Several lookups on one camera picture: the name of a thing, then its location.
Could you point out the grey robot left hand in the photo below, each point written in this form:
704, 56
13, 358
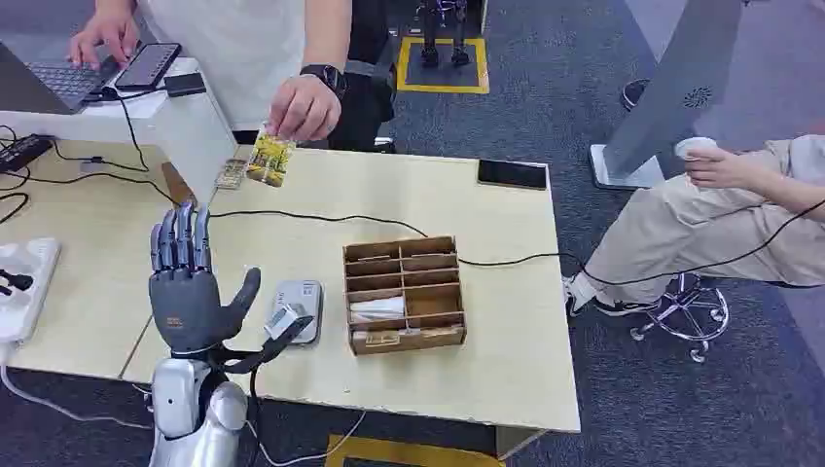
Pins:
187, 303

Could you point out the yellow printed card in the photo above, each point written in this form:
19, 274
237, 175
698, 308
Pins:
271, 160

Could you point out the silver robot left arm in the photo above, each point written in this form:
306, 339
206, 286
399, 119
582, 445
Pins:
187, 406

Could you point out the grey flat device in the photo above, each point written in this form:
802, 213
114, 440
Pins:
303, 298

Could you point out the white power strip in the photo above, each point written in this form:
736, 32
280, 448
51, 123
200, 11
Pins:
26, 290

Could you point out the white side cabinet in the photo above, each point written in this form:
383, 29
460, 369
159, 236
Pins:
180, 135

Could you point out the black plug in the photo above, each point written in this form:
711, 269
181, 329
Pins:
16, 281

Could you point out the white card in box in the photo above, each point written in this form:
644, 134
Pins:
377, 309

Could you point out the tan card in box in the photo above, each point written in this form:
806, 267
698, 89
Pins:
383, 338

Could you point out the small black box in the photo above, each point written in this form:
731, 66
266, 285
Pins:
185, 84

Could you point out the black power adapter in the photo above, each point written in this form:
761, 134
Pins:
24, 151

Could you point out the person's hand holding card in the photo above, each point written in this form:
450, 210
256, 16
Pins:
303, 109

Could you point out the wooden card sorting box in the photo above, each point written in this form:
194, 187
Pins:
412, 303

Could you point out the black tablet with screen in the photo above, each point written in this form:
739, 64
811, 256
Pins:
148, 66

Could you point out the standing person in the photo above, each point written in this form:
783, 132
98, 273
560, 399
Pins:
245, 58

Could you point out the dark grey laptop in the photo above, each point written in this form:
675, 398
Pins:
55, 80

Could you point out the black wristwatch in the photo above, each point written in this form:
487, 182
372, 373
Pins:
327, 76

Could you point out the person's hand on laptop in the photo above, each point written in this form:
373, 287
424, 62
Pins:
103, 39

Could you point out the black smartphone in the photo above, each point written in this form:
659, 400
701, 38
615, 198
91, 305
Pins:
512, 174

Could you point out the black robot legs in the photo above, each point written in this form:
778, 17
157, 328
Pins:
445, 32

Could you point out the seated person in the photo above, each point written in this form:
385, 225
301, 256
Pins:
683, 225

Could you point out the chrome stool base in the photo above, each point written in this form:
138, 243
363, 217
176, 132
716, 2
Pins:
689, 316

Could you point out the grey kiosk stand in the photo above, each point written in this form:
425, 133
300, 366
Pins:
670, 90

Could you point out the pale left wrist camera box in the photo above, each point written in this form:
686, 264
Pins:
283, 321

